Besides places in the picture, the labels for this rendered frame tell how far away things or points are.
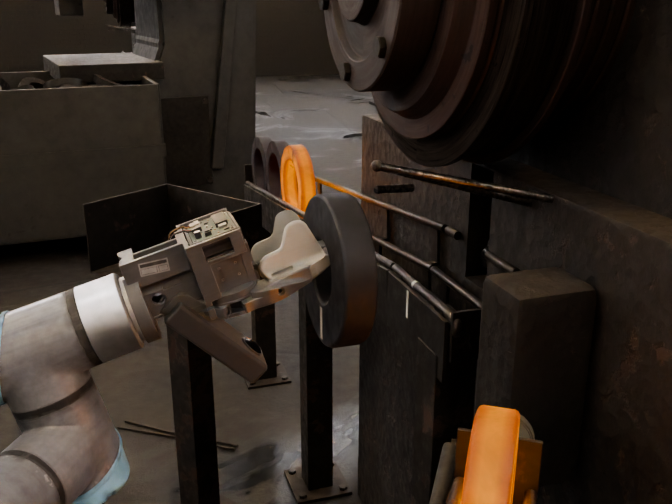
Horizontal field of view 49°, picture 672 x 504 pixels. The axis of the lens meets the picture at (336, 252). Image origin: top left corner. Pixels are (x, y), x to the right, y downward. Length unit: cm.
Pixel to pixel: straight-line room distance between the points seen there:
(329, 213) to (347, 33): 34
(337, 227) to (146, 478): 130
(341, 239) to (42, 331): 27
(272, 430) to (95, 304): 138
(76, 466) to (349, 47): 58
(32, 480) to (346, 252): 32
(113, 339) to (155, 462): 127
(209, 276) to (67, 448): 19
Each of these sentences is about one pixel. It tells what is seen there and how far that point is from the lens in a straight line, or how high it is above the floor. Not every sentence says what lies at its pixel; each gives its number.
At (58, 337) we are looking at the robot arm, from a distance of 69.
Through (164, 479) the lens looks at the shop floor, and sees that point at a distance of 189.
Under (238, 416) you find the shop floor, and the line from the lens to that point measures 209.
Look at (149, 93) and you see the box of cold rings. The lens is 327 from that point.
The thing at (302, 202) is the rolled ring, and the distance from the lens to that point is 161.
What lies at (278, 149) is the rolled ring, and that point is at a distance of 181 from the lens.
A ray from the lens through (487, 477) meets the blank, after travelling 55.
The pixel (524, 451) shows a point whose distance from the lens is 69.
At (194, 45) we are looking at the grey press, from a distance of 379.
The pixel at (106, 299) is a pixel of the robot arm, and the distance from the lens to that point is 69.
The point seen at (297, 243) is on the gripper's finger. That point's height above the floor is 86.
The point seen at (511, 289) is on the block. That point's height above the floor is 80.
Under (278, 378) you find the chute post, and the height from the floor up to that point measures 1.
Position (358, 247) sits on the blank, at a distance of 68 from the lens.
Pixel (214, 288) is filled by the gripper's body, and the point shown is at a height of 83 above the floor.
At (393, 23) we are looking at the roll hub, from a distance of 81.
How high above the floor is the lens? 108
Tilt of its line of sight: 19 degrees down
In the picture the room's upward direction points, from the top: straight up
